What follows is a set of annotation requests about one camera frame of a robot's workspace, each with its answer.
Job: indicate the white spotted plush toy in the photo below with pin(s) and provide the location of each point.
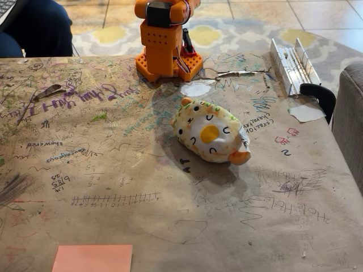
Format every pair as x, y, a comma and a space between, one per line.
210, 133

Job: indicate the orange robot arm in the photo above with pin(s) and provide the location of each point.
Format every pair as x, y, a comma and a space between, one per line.
158, 48

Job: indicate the white dough disc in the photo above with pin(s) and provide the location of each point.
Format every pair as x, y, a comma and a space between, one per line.
195, 89

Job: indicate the brown scribbled paper cover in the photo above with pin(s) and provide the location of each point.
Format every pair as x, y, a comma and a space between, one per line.
113, 170

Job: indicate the black red table clamp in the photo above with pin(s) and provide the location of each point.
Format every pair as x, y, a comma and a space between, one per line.
187, 42

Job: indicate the grey yellow patterned rug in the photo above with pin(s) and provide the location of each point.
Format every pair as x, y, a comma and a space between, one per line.
241, 37

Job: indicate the white tape piece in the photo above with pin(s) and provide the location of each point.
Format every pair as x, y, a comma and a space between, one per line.
307, 112

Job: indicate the pink sticky note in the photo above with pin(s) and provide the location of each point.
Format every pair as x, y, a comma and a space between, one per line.
92, 259

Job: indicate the grey sofa armrest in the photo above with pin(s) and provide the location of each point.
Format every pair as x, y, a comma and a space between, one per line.
350, 113

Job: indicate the dark blue trouser leg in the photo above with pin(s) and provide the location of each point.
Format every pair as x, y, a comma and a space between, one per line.
45, 31

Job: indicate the grey laptop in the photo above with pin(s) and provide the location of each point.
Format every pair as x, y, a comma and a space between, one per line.
5, 8

